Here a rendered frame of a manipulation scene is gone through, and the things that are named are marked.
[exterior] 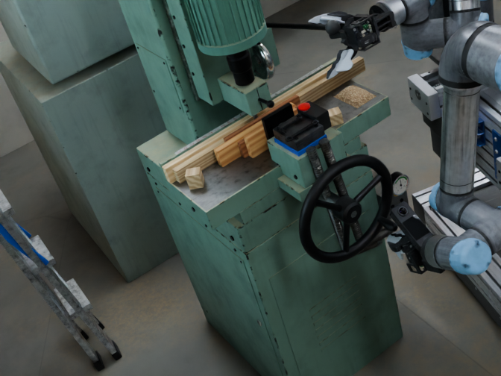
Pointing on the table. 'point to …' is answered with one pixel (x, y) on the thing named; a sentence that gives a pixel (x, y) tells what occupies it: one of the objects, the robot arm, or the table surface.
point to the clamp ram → (270, 121)
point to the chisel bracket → (244, 93)
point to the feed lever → (309, 26)
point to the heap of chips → (355, 96)
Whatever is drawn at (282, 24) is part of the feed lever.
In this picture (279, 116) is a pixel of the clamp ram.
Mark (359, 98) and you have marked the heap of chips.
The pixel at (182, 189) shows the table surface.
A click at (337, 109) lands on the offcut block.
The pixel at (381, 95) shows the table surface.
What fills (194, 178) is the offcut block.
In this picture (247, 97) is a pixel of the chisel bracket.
